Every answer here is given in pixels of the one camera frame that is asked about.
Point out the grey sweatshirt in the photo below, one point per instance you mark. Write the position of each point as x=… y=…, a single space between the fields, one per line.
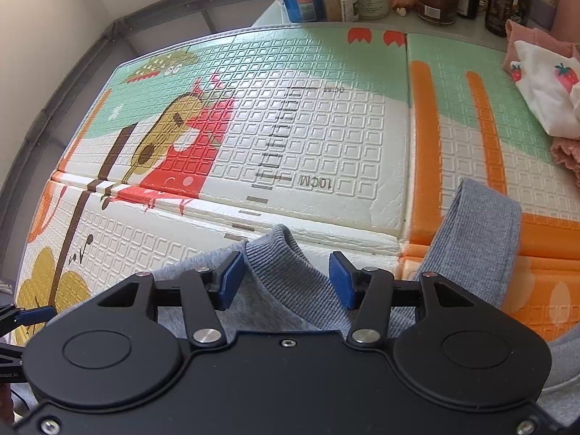
x=290 y=299

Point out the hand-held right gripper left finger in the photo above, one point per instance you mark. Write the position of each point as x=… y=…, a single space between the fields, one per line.
x=231 y=281

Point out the pink box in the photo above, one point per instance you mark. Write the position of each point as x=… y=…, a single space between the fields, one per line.
x=570 y=9

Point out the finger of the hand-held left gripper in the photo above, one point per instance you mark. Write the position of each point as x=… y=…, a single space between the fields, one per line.
x=38 y=312
x=9 y=357

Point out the printed foam play mat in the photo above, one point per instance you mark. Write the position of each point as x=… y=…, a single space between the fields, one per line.
x=317 y=145

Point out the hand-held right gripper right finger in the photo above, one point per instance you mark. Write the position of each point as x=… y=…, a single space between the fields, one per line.
x=342 y=283

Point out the pink knit cloth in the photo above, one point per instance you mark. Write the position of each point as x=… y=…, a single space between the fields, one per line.
x=534 y=38

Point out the white strawberry-print cloth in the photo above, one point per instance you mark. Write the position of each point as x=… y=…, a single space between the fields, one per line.
x=543 y=90

